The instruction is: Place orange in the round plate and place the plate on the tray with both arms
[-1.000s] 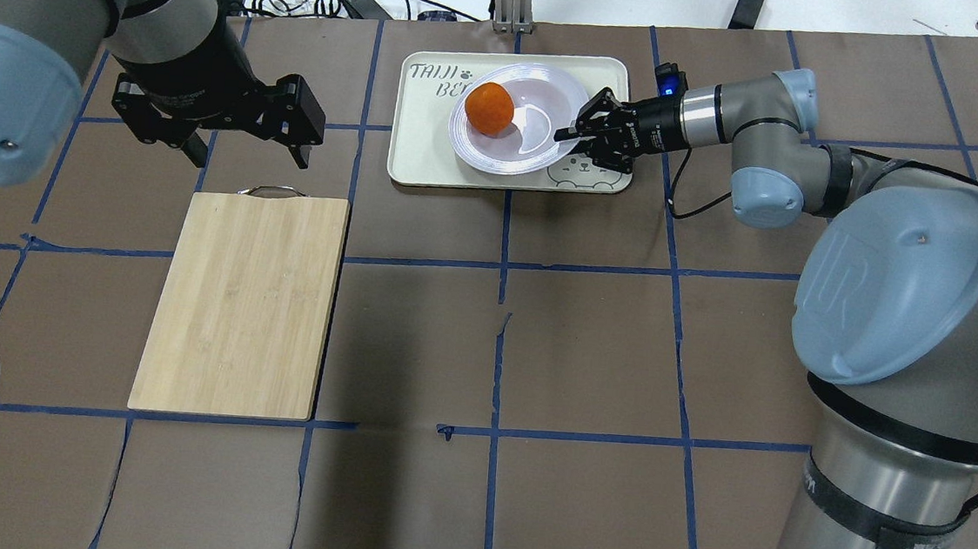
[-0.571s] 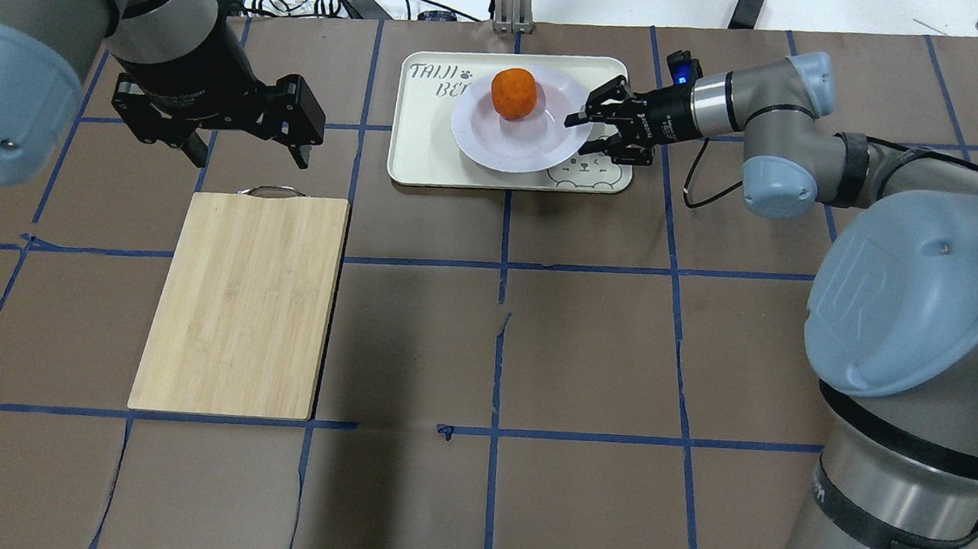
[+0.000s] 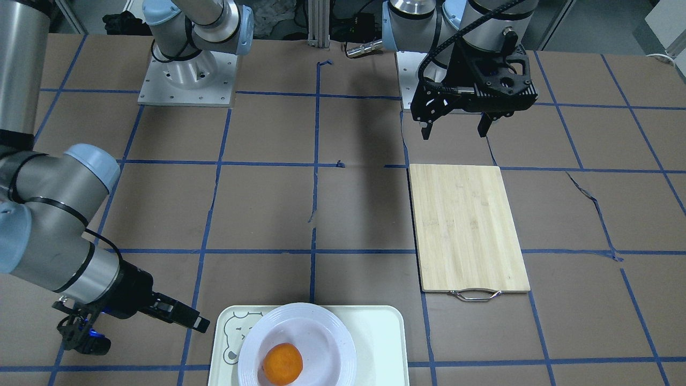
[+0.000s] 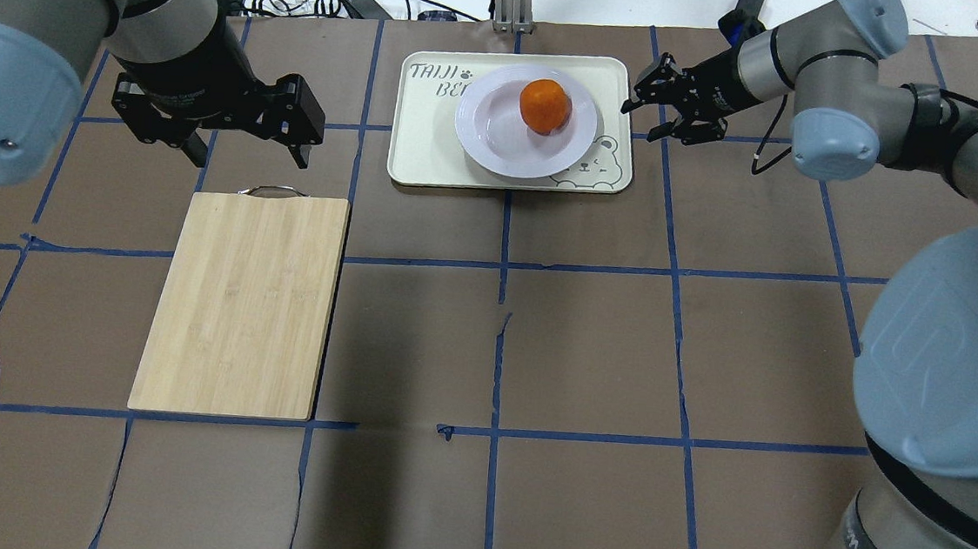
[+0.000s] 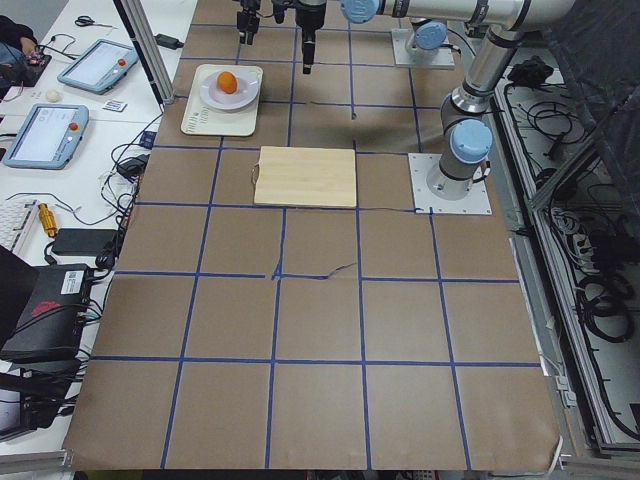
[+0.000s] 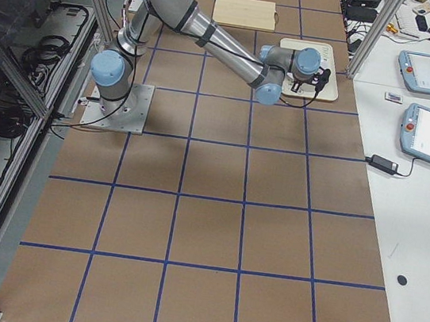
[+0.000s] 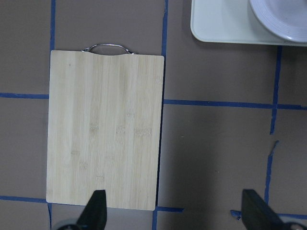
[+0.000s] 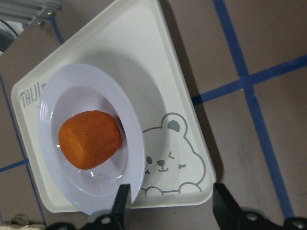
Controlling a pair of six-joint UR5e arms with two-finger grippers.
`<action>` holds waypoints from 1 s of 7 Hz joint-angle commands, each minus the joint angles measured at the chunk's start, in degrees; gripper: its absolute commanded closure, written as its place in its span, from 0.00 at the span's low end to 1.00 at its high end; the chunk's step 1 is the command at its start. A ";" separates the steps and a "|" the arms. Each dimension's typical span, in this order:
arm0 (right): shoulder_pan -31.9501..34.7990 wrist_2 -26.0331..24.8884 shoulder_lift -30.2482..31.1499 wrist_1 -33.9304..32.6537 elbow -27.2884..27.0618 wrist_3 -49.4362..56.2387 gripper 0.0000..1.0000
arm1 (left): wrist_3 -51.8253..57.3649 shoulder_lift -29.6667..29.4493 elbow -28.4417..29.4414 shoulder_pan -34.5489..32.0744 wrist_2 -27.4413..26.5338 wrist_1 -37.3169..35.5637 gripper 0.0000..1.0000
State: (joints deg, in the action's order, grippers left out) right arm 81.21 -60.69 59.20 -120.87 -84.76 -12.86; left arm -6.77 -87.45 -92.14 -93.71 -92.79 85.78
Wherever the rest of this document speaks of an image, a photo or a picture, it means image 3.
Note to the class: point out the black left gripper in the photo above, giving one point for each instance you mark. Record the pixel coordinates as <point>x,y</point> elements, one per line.
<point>463,68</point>

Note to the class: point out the white ridged plate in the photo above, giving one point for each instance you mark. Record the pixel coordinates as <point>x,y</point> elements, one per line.
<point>326,347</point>

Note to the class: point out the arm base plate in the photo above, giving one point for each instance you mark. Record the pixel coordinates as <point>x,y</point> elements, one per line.
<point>407,68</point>
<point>204,81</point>

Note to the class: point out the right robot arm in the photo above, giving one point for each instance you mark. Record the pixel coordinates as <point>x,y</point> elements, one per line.
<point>48,202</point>

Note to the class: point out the cream bear tray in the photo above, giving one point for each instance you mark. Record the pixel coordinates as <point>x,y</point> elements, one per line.
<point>378,334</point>

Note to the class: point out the orange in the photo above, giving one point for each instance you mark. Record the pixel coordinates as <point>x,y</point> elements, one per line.
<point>283,364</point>

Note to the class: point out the bamboo cutting board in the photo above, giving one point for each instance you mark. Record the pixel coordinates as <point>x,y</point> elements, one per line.
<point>465,235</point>

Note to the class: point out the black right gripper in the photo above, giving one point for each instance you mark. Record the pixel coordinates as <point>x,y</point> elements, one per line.
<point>130,293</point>

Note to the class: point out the aluminium frame post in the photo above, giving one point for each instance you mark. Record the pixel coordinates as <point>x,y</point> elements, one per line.
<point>318,23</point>

